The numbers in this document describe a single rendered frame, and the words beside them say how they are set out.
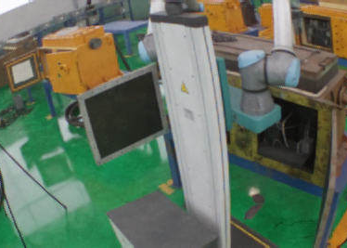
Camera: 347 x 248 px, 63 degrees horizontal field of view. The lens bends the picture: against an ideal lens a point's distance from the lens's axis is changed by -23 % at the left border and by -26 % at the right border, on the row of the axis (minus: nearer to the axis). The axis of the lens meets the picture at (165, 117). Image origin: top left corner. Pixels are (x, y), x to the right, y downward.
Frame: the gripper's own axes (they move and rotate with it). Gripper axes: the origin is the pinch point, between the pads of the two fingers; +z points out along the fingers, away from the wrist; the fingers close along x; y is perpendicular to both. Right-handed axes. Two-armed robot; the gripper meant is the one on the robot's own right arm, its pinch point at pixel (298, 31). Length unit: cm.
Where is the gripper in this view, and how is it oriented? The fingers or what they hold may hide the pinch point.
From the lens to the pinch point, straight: 203.2
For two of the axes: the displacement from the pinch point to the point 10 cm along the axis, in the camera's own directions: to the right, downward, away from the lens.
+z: 1.8, 8.9, 4.3
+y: 5.5, 2.7, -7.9
